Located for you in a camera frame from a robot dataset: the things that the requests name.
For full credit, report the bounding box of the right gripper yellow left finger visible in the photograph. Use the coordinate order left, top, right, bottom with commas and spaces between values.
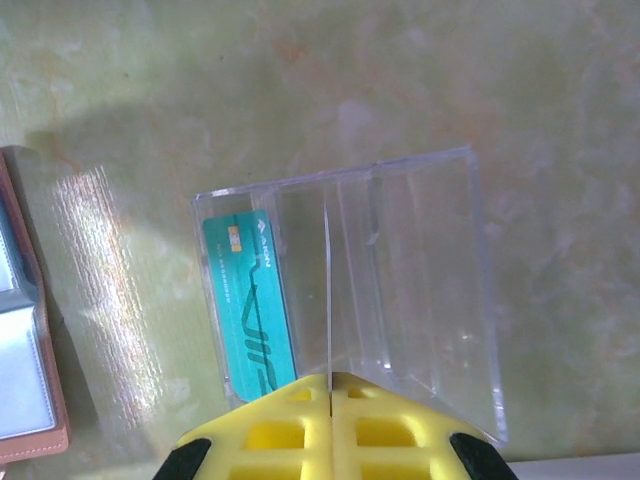
158, 373, 333, 480

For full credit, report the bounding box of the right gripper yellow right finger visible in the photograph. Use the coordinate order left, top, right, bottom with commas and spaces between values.
331, 372, 517, 480

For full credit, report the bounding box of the teal bank card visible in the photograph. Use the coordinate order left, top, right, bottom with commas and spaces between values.
201, 208, 300, 404

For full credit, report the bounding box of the brown leather card holder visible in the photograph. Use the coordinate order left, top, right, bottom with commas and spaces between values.
0, 144, 70, 457

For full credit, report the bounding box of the clear acrylic slotted box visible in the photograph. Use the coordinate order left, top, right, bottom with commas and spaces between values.
191, 143, 510, 448

